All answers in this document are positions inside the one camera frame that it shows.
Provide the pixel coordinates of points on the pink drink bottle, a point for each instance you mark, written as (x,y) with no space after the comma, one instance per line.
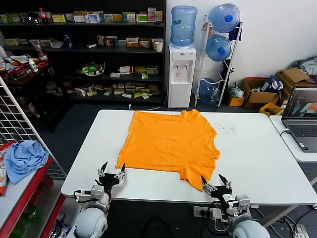
(40,52)

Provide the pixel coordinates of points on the white paper cup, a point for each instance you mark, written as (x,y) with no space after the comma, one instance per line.
(159,47)

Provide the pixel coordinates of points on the clear plastic bag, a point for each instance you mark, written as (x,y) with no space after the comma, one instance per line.
(236,91)

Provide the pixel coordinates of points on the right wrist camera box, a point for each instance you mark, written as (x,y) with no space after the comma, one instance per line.
(242,202)

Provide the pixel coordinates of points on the basket of green packs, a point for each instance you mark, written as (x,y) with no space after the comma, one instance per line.
(90,69)

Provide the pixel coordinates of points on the shiny black bowl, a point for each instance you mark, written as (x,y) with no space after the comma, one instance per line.
(33,17)

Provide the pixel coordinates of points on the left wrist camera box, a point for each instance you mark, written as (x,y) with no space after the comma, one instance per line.
(97,191)

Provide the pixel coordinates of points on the light blue crumpled cloth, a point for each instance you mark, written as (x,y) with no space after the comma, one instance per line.
(24,158)

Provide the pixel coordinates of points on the orange t-shirt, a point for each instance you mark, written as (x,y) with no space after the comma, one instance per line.
(168,143)

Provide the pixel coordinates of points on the red edged shelf cart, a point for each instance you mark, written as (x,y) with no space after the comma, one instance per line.
(37,178)

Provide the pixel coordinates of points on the grey floor power strip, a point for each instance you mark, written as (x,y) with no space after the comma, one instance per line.
(299,229)

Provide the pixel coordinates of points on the dark wooden table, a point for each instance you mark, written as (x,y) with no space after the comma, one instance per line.
(29,77)

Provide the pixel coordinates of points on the yellow plastic bin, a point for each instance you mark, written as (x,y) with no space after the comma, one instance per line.
(266,110)

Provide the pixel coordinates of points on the small yellow box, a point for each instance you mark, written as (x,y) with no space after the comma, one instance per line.
(236,102)

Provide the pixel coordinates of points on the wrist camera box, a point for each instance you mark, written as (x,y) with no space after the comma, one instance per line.
(97,191)
(242,202)

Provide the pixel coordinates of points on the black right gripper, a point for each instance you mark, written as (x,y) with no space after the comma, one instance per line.
(220,193)

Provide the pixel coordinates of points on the white water jug rack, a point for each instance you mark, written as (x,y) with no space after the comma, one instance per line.
(199,74)

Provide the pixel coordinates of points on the pile of striped clothes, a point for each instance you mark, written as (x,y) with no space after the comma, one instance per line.
(308,65)

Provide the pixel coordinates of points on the tall pink medicine box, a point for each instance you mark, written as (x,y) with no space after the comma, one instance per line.
(151,14)

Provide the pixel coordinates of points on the red snack bag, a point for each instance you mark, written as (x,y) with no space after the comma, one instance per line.
(3,178)

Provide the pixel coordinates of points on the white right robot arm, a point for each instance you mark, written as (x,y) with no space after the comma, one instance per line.
(250,230)

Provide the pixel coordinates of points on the large closed cardboard box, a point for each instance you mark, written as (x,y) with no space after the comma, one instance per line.
(293,74)

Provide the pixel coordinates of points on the large white table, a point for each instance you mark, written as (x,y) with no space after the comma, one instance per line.
(247,161)

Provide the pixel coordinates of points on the white power strip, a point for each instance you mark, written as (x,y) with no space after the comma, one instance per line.
(199,212)

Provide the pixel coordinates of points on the white water dispenser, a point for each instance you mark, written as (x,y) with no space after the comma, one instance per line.
(179,89)

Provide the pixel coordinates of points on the dark blue cloth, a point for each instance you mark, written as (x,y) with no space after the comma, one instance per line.
(234,32)

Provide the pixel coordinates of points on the small white bottle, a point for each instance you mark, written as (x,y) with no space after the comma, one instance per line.
(33,66)

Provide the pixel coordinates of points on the red white medicine box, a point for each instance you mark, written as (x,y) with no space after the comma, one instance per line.
(126,70)

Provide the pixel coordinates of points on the orange white medicine box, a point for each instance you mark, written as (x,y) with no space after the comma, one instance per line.
(132,42)

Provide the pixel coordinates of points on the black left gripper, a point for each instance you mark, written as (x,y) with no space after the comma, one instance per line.
(109,181)

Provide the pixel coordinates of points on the yellow medicine box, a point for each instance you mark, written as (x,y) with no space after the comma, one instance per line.
(59,18)

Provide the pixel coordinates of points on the black shelving unit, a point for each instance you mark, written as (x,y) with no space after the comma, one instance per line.
(104,50)

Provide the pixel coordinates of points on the blue and white bag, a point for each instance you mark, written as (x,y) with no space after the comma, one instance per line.
(271,83)

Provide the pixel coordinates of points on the small white side table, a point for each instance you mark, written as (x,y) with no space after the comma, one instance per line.
(276,121)

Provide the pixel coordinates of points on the blue drink bottle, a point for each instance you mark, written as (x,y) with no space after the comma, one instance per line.
(66,41)

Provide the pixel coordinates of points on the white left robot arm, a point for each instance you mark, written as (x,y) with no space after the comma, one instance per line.
(91,220)

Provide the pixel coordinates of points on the black stand by rack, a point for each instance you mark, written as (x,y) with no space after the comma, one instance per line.
(227,73)

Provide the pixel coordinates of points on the upright blue water jug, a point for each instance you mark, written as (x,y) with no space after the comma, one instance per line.
(183,24)

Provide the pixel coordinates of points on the open brown cardboard box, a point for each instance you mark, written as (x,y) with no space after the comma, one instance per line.
(260,98)

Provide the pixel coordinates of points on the grey open laptop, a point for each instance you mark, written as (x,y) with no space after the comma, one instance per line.
(302,129)

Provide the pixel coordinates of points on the cola bottle red label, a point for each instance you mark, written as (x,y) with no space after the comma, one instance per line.
(44,17)

